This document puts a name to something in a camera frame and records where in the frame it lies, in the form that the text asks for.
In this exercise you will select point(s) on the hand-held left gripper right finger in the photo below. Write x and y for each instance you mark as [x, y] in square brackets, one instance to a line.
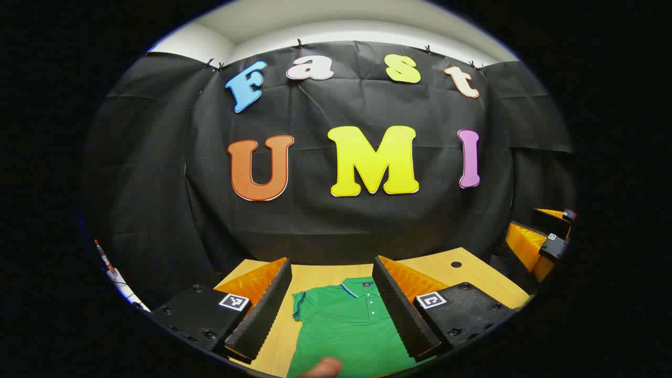
[401, 310]

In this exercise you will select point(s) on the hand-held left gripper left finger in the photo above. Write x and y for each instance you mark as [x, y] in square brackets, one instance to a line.
[268, 310]

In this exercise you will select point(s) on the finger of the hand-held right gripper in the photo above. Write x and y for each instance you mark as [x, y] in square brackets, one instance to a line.
[554, 248]
[551, 223]

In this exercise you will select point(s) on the green T-shirt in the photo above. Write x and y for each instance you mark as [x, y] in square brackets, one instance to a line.
[341, 331]

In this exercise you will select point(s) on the black backdrop cloth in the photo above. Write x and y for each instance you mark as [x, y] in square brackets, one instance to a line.
[315, 226]

